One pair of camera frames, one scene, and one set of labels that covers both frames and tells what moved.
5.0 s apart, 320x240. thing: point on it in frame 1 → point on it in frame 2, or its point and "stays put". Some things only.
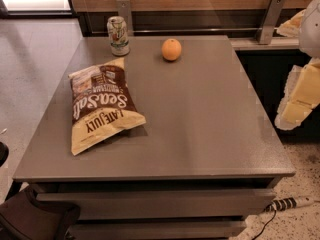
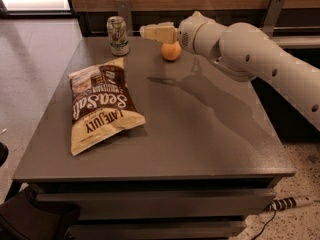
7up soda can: x=119 y=35 stays put
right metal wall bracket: x=271 y=18 stays put
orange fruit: x=171 y=49 stays put
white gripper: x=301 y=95 → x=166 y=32
